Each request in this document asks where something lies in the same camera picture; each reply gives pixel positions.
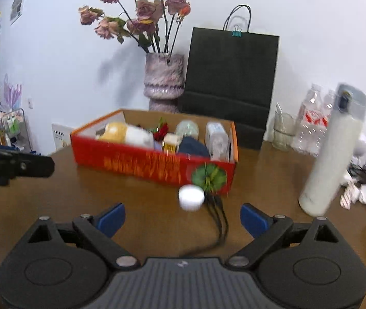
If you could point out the purple white ceramic vase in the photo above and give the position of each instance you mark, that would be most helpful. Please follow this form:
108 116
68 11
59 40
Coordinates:
163 77

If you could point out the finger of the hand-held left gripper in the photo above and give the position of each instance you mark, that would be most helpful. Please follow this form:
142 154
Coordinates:
31 167

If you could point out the yellow white plush toy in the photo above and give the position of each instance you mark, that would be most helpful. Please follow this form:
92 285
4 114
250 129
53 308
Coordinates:
118 132

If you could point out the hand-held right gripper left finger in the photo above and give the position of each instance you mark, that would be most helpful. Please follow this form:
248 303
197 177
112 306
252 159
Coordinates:
112 219

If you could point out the orange rose bud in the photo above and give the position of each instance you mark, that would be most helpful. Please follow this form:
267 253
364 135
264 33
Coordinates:
185 9

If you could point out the clear glass cup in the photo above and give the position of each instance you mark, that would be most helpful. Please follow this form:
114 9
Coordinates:
282 135

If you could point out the brown wooden desktop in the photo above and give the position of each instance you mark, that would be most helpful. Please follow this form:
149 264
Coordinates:
157 219

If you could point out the orange cardboard box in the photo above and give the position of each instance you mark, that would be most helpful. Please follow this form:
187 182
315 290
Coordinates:
122 161

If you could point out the small yellow white box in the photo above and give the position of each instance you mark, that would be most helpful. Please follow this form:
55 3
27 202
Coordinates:
171 141

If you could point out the red green fabric flower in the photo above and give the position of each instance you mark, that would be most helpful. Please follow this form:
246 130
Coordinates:
161 132

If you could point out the teal binder clip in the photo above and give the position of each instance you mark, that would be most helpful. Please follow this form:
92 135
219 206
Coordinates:
236 32

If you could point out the purple acrylic decoration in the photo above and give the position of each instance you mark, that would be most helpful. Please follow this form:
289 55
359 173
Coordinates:
12 93

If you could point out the dark blue pouch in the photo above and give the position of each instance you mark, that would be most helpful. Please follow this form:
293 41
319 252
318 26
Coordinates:
193 148

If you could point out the white round object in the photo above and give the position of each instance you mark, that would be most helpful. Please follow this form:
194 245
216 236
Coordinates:
361 146

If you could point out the black paper bag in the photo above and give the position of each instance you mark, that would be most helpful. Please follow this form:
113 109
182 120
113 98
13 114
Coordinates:
228 70

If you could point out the pack of water bottles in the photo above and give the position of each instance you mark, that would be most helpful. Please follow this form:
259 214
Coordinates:
311 125

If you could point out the white wall socket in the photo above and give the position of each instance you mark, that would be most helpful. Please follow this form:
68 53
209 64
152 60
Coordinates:
31 103

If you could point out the clear plastic bottle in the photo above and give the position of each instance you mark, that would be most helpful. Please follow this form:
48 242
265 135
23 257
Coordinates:
216 138

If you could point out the white flat carton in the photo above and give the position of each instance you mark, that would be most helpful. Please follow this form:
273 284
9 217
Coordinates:
61 135

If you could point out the clear greenish ball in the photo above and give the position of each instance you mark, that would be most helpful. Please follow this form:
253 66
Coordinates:
187 128

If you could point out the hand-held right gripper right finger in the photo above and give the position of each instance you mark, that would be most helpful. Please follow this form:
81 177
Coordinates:
252 220

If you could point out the wall poster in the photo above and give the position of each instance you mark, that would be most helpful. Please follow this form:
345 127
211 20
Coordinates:
19 4

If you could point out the bunch of dried pink roses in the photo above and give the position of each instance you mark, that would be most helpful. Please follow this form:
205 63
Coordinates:
146 8

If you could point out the white thermos bottle grey lid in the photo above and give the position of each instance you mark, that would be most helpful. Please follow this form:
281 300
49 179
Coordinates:
331 154

